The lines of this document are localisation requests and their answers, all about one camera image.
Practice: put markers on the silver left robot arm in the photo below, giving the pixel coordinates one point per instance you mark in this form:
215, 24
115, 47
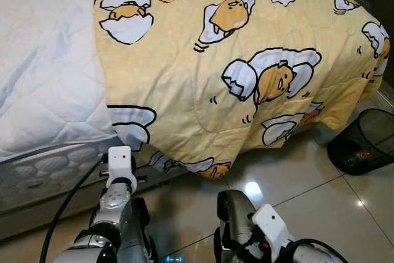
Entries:
111, 214

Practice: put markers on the grey right robot leg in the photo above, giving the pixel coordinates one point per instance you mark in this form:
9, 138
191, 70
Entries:
233, 220

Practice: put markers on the grey robot leg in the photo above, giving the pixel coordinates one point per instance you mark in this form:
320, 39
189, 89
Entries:
233, 220
141, 226

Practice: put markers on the grey left robot leg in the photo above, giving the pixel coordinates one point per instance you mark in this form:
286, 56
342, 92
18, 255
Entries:
141, 226

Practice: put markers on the grey robot waist blue light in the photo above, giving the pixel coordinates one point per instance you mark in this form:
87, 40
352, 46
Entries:
173, 258

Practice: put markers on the yellow cartoon egg blanket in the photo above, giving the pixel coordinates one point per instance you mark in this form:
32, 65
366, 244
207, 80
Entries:
184, 72

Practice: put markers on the black mesh waste bin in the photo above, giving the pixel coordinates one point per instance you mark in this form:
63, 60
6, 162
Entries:
378, 130

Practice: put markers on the small orange clear bottle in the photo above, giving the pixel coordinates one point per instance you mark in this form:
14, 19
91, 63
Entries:
357, 157

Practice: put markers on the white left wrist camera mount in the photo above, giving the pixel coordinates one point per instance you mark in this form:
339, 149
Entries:
121, 161

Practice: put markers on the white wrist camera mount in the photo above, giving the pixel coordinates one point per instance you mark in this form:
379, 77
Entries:
274, 226
121, 161

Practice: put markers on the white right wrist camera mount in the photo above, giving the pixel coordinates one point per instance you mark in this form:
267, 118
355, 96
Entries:
274, 226

